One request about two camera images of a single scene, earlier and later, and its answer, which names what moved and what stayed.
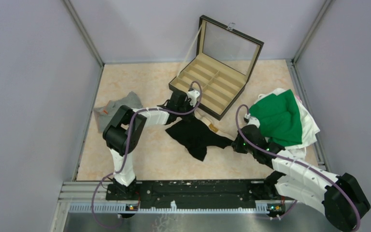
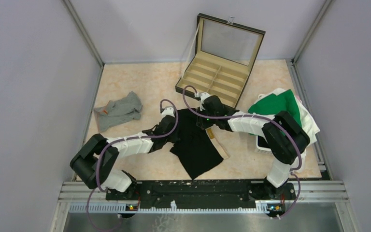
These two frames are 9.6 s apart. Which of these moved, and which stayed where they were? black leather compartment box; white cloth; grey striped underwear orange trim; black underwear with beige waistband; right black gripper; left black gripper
Moved: left black gripper; black underwear with beige waistband; black leather compartment box; right black gripper
Stayed: grey striped underwear orange trim; white cloth
